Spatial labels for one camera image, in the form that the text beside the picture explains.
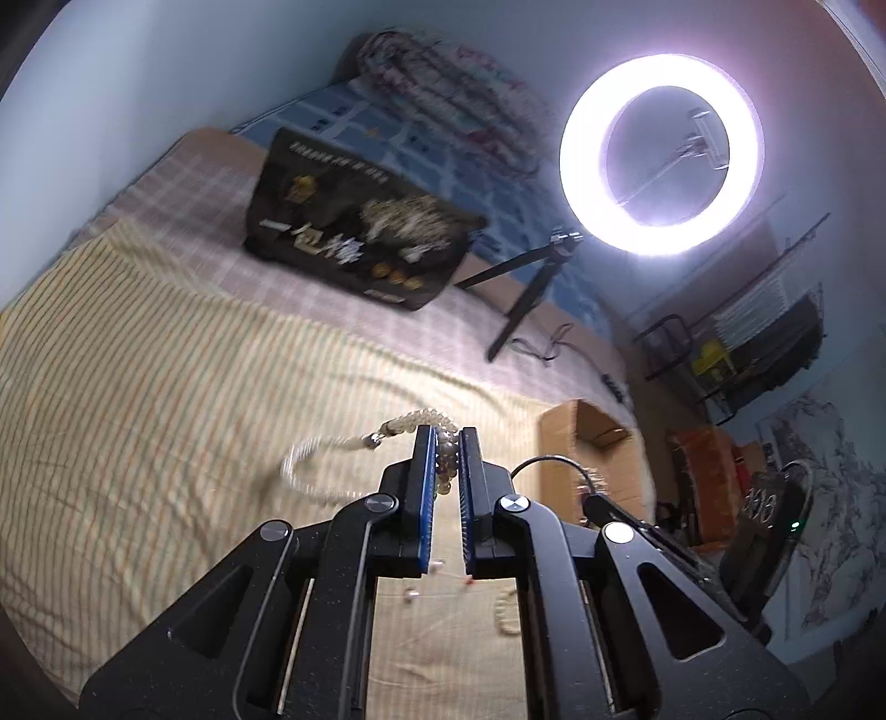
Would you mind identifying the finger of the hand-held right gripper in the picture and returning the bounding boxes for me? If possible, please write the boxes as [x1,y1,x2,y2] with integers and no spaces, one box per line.
[583,494,722,579]

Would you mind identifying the floral quilt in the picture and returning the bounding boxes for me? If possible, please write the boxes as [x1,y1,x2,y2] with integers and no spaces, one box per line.
[344,30,557,176]

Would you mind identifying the white bead strand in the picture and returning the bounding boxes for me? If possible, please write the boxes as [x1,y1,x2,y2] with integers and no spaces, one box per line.
[488,585,522,639]

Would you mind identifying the cardboard box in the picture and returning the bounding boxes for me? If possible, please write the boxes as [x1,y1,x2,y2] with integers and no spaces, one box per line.
[538,399,659,528]

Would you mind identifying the black printed carton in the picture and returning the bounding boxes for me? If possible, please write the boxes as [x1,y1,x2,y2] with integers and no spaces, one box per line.
[243,126,488,312]

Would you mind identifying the blue patterned sheet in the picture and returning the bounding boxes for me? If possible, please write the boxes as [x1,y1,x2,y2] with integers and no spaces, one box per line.
[231,75,627,361]

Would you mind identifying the phone holder clamp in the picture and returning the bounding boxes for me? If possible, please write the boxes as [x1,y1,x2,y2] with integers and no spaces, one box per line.
[682,109,729,169]

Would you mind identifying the pink plaid sheet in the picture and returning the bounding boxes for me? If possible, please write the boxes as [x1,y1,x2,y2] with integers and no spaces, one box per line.
[86,126,627,423]

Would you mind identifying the black tripod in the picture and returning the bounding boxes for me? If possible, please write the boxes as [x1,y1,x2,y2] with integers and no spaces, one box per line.
[455,230,586,363]

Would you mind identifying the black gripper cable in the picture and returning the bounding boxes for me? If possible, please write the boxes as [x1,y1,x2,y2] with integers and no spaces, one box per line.
[511,453,595,487]

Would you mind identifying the yellow striped blanket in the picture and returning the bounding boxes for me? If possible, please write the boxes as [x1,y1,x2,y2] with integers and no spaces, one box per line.
[0,216,555,708]

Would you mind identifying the black metal rack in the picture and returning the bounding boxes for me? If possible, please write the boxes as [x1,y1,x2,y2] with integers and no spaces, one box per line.
[633,277,826,425]

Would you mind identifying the thin black tripod cable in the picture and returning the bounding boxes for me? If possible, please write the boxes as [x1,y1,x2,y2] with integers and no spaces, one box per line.
[512,324,575,362]

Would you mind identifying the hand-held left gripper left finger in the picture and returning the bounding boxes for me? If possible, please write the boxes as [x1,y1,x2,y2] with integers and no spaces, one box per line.
[79,425,439,720]

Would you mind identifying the ring light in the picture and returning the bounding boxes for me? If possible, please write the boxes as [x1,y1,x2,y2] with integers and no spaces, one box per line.
[558,53,765,258]

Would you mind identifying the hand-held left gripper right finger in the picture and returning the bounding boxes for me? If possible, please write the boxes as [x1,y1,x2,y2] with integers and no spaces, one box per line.
[459,425,812,720]

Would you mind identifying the orange box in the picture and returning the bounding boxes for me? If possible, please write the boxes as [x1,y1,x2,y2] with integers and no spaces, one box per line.
[666,424,752,548]

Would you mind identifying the pale beaded necklace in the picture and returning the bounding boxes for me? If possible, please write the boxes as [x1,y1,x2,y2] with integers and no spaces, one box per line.
[280,408,463,500]

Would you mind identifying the yellow container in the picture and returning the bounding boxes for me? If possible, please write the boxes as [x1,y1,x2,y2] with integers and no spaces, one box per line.
[691,341,736,383]

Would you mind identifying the ink print wall poster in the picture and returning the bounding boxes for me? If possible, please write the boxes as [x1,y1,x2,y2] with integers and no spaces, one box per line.
[758,386,882,631]

